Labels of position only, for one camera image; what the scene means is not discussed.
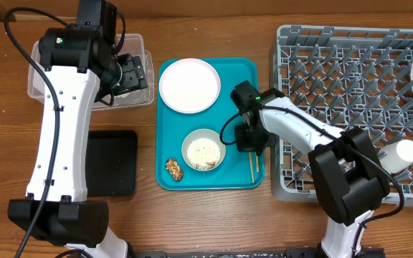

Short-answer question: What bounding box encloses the clear plastic bin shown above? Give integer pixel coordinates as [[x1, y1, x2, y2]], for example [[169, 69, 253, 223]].
[[27, 34, 154, 111]]

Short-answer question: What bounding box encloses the teal serving tray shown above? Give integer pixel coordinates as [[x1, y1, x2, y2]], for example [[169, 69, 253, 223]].
[[155, 57, 265, 191]]

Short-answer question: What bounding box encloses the grey dishwasher rack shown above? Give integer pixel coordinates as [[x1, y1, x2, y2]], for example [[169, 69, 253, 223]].
[[270, 25, 413, 206]]

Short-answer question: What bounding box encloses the grey bowl of rice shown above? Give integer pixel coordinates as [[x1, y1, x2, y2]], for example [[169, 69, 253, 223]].
[[181, 129, 226, 171]]

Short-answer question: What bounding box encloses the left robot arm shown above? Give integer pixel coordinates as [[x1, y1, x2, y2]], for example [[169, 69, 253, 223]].
[[8, 1, 148, 257]]

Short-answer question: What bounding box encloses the white paper cup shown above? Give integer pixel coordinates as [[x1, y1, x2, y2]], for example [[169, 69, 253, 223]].
[[379, 140, 413, 174]]

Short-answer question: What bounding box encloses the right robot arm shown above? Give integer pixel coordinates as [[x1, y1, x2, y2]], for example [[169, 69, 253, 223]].
[[230, 81, 390, 257]]

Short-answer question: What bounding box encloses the brown food scrap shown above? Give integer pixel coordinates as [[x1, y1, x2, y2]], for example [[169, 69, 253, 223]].
[[165, 158, 184, 181]]

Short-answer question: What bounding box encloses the large white plate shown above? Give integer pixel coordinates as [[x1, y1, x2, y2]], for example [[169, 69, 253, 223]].
[[158, 58, 222, 114]]

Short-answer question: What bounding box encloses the black plastic tray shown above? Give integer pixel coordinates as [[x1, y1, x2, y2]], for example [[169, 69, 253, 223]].
[[85, 130, 138, 197]]

